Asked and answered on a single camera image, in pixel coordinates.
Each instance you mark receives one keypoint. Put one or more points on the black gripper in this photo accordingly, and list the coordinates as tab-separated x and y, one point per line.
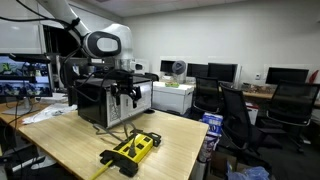
124	85

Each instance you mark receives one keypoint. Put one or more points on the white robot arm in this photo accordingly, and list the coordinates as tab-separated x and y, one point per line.
113	41

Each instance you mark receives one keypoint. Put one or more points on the black microwave oven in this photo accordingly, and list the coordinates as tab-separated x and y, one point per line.
97	105

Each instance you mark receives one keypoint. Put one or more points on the white storage box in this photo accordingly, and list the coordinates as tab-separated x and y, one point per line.
177	99

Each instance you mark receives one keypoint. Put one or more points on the yellow black power strip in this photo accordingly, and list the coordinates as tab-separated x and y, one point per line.
128	154

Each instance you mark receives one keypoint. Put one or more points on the white papers on table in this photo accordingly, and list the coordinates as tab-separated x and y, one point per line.
49	112

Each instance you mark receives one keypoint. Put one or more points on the black office chair back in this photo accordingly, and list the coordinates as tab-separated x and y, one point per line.
207	97

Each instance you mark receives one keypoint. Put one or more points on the blue white carton box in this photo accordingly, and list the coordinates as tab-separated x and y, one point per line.
212	137

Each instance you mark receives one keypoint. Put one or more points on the black monitor centre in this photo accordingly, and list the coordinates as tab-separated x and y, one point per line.
223	72

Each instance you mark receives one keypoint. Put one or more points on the black monitor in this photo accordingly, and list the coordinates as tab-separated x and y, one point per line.
223	72
276	74

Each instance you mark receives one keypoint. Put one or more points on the black mesh office chair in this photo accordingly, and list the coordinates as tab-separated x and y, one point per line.
245	137

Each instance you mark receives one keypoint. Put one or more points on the blue plastic bag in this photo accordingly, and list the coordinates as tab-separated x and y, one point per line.
245	172

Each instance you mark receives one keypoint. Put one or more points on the black monitor far right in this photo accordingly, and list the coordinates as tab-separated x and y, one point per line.
276	74

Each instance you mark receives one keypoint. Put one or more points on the black office chair right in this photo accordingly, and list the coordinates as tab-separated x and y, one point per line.
292	104

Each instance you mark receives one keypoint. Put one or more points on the computer monitor showing camera feeds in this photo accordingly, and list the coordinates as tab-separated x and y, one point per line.
24	76

